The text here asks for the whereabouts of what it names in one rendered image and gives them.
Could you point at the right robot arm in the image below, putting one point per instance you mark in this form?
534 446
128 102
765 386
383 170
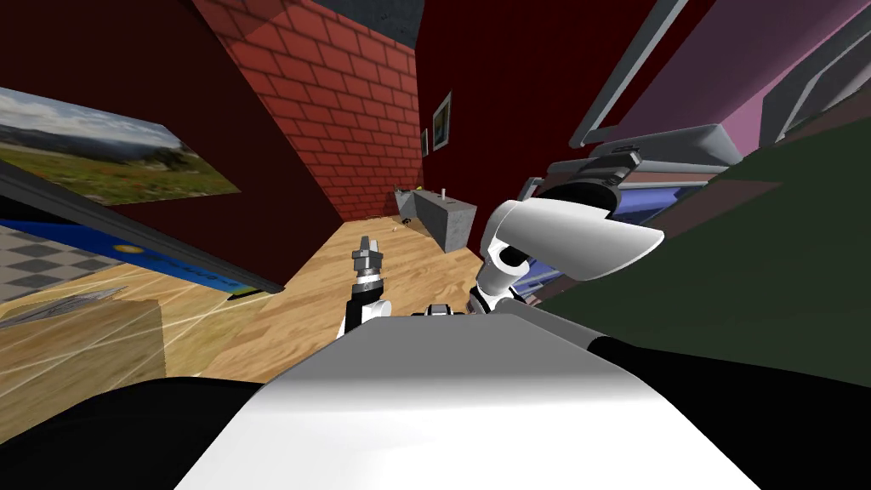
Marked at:
578 238

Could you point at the light wooden furniture block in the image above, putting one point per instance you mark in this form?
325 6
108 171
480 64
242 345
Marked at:
75 361

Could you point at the purple cupboard door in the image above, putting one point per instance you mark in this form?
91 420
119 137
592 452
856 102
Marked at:
735 54

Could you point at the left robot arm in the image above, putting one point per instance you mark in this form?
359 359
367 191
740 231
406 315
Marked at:
364 309

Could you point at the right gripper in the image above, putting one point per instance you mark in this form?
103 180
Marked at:
595 173

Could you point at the grey cabinet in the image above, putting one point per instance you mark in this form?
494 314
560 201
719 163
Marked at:
446 218

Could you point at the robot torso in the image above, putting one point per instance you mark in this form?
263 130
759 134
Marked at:
449 408

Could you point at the small framed wall picture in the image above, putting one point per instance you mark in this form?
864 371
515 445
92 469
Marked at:
424 142

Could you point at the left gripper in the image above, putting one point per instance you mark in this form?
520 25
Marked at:
367 258

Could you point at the landscape picture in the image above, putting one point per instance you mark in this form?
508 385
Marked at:
102 153

